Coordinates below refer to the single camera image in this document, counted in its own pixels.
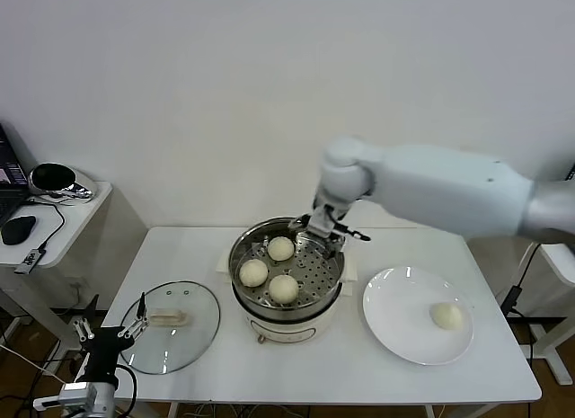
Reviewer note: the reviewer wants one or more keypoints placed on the white round plate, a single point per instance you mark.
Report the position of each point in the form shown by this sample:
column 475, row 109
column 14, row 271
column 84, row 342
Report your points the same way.
column 404, row 319

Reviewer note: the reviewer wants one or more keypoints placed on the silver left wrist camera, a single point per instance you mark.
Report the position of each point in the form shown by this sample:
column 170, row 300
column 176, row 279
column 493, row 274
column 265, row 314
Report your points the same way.
column 78, row 393

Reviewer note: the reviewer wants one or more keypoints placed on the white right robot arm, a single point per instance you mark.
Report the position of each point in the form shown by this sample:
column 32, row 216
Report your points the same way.
column 449, row 189

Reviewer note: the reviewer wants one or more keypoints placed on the grey usb hub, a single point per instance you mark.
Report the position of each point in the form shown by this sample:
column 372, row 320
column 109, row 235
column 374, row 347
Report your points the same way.
column 31, row 258

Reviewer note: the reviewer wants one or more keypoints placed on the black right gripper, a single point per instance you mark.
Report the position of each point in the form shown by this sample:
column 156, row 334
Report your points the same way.
column 328, row 222

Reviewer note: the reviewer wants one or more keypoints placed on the shiny chrome helmet-like object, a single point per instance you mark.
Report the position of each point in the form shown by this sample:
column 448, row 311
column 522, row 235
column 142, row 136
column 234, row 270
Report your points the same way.
column 67, row 189

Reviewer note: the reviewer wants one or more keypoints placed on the stainless steel steamer basket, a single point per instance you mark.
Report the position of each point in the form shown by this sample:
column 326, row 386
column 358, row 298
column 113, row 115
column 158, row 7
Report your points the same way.
column 321, row 274

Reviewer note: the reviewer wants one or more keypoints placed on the black laptop beside chrome object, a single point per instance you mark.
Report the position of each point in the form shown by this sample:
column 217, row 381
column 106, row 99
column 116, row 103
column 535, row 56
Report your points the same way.
column 9, row 198

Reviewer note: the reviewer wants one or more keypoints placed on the white side table with mouse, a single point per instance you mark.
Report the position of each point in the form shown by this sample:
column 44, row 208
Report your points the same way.
column 85, row 225

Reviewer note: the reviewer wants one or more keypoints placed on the cream electric cooking pot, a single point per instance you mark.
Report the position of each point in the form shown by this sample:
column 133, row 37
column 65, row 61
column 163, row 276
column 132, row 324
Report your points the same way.
column 287, row 328

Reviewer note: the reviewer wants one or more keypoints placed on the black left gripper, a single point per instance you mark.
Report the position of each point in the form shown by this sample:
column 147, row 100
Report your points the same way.
column 105, row 346

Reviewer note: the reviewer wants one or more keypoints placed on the white steamed baozi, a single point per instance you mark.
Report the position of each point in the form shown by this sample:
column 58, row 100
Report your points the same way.
column 446, row 317
column 281, row 248
column 253, row 273
column 283, row 288

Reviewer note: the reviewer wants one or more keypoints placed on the glass pot lid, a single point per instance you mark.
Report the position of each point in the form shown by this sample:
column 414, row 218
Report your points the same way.
column 188, row 346

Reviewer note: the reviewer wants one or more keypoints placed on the black computer mouse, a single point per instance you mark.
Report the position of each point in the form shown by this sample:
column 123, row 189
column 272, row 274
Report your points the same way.
column 19, row 229

